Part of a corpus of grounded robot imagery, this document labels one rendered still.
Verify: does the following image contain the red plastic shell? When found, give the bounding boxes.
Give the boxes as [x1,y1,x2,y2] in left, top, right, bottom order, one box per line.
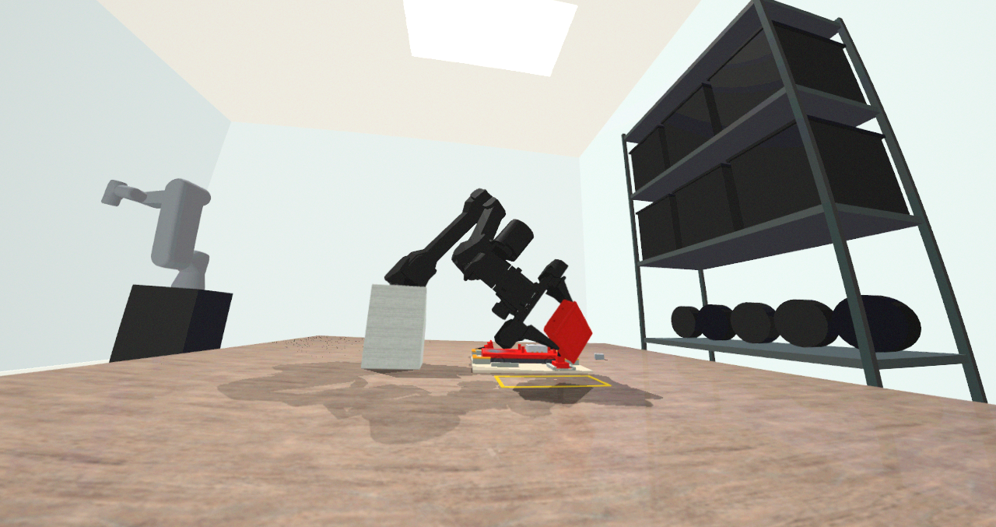
[544,300,593,364]

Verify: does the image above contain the beige flat base plate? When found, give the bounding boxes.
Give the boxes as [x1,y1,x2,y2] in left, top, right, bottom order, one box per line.
[471,350,593,374]

